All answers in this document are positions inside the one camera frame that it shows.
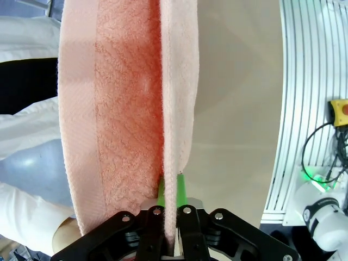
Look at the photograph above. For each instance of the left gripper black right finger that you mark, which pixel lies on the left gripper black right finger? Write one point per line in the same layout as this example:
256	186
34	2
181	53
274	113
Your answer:
193	233

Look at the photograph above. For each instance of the pink terry towel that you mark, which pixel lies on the pink terry towel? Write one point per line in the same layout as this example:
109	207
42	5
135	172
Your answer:
122	108

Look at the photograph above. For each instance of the person right hand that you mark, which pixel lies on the person right hand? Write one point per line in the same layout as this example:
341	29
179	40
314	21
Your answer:
66	233

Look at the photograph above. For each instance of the person right forearm white sleeve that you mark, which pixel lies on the person right forearm white sleeve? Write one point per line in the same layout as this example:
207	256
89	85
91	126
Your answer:
24	214

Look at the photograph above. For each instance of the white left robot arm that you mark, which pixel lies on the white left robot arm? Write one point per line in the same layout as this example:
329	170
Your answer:
320	217

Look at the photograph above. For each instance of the slotted aluminium base frame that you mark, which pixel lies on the slotted aluminium base frame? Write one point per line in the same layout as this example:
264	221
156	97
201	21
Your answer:
296	81

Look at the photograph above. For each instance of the person in white shirt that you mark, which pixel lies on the person in white shirt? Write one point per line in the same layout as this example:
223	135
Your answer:
27	35

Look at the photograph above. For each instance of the yellow emergency stop box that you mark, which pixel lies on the yellow emergency stop box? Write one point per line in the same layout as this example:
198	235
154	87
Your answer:
338	114

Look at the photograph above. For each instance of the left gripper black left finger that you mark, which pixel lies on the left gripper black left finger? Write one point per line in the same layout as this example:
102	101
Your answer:
152	233

